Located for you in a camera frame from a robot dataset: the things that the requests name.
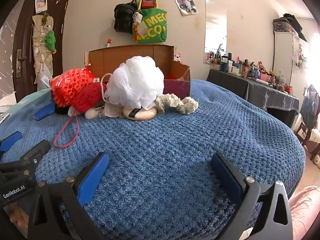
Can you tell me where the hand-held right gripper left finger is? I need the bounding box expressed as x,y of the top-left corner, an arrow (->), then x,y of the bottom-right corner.
27,152 -> 110,240

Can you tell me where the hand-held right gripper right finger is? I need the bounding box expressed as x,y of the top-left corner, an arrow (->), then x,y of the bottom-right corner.
211,152 -> 293,240

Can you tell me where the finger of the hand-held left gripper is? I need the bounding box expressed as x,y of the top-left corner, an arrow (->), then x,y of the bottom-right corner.
0,131 -> 22,153
0,139 -> 51,180

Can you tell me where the blue foam block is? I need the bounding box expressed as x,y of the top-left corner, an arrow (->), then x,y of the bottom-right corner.
34,102 -> 55,121

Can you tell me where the black fluffy pom-pom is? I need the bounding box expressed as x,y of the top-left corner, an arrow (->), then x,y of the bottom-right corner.
54,106 -> 72,115

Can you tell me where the small white cloth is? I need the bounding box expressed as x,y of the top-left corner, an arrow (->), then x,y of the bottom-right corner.
104,102 -> 124,118

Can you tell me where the red knitted scrunchie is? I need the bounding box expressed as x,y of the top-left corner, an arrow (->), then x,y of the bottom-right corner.
71,81 -> 108,113

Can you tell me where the red mesh bath loofah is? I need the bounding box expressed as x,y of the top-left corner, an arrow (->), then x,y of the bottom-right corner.
49,65 -> 102,148

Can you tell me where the beige powder puff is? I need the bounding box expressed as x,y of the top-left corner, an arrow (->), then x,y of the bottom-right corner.
122,106 -> 158,122

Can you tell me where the cream crocheted scrunchie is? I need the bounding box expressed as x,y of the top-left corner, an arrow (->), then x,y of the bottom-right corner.
155,93 -> 199,115

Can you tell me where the white mesh bath loofah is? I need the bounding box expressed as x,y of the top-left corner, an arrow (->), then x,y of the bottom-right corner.
101,56 -> 165,110

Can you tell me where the cardboard box with red lining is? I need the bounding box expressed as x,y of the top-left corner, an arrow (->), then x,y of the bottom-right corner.
84,44 -> 191,98

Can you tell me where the light blue bedsheet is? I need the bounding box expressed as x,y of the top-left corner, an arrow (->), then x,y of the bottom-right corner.
0,90 -> 50,120

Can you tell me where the clear plastic bag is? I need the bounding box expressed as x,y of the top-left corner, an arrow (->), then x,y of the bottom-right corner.
37,62 -> 53,90

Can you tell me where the blue knitted blanket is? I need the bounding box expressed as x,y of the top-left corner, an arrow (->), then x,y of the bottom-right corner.
0,79 -> 307,240

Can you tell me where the person's pink clothing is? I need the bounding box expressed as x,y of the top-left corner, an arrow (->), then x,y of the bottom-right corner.
287,185 -> 320,240

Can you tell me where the table with grey cloth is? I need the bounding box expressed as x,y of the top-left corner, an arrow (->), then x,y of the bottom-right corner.
206,69 -> 300,128

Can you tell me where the wooden chair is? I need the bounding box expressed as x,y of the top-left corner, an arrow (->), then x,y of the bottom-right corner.
295,85 -> 320,155

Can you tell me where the beige hanging organizer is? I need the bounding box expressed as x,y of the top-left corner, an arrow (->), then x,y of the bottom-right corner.
32,14 -> 54,90

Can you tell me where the row of bottles and jars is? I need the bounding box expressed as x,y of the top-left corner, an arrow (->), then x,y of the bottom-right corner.
205,51 -> 294,94

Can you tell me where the green plush toy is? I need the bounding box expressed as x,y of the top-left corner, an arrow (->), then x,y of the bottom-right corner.
45,30 -> 57,54

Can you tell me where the dark brown wooden door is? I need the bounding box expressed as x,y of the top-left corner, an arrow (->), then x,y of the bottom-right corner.
11,0 -> 72,103

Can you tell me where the white cabinet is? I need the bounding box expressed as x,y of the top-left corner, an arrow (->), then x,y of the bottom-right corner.
272,30 -> 310,98

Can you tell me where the door photo sheet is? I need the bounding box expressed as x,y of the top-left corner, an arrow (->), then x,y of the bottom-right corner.
35,0 -> 48,13

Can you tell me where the black bag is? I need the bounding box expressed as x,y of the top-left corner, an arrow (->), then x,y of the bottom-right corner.
114,0 -> 138,33

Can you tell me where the black storage case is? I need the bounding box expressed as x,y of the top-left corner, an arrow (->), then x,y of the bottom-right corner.
272,13 -> 307,42

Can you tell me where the green tote bag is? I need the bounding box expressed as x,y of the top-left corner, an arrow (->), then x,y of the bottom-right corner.
132,0 -> 168,44

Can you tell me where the white plush bag charm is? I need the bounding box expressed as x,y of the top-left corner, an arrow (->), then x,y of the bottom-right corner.
132,10 -> 143,25

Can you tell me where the metal door handle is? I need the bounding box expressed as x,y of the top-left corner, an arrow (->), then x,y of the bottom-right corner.
15,49 -> 27,78

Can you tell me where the wall mirror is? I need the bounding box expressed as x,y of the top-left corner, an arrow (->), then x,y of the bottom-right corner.
204,0 -> 228,64

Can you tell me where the wall photo poster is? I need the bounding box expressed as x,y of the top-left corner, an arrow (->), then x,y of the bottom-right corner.
174,0 -> 199,15

